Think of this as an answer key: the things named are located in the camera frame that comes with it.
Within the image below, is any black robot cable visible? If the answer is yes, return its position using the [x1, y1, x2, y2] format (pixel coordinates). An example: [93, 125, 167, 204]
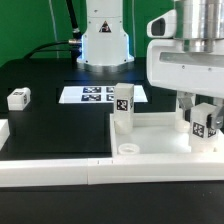
[22, 0, 83, 61]

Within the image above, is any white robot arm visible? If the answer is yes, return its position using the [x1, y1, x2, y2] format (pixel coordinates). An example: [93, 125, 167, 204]
[77, 0, 224, 129]

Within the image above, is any white square tabletop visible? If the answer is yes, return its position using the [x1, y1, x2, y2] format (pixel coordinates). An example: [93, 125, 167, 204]
[110, 112, 224, 156]

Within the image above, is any white marker sheet with tags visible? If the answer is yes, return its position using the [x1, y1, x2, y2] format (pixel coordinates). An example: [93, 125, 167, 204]
[58, 85, 149, 104]

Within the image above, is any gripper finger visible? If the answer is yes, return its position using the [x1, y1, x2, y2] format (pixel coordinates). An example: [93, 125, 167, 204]
[207, 98, 224, 129]
[176, 91, 196, 120]

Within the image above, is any thin white cable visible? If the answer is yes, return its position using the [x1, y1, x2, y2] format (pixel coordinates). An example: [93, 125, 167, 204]
[48, 0, 58, 42]

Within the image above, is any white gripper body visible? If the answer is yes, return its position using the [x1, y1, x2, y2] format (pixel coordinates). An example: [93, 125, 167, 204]
[146, 9, 224, 98]

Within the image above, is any white U-shaped obstacle fence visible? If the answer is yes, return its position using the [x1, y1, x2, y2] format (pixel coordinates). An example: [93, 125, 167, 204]
[0, 119, 224, 188]

